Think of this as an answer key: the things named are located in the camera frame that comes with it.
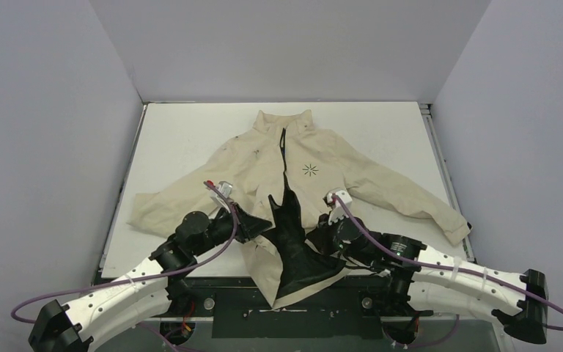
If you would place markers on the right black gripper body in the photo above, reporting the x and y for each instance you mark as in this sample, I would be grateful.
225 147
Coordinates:
324 231

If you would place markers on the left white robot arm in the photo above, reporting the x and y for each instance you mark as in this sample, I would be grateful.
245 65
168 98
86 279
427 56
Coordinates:
165 268

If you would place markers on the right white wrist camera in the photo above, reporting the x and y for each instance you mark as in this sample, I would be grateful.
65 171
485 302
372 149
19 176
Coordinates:
336 200

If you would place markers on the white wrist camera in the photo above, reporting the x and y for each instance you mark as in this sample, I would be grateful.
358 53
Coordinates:
220 193
336 200

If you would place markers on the beige zip jacket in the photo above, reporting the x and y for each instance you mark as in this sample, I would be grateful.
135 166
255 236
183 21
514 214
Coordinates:
280 171

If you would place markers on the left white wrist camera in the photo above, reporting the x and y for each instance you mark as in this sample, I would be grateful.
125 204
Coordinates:
220 193

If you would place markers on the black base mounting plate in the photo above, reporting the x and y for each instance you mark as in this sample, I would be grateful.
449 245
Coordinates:
356 306

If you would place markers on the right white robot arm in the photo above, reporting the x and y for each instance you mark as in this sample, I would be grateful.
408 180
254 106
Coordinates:
423 280

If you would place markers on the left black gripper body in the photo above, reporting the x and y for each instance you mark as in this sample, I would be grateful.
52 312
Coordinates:
221 229

